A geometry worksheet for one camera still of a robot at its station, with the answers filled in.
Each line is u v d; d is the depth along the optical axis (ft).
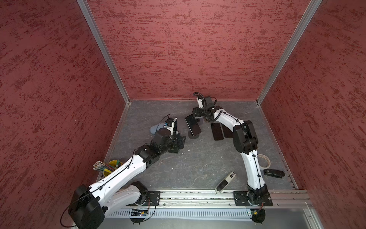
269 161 2.85
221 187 2.42
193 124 3.59
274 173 2.62
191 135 3.13
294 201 2.46
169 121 2.25
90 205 1.24
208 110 2.66
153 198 2.44
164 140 1.95
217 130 3.45
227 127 2.27
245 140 1.95
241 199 2.42
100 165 2.26
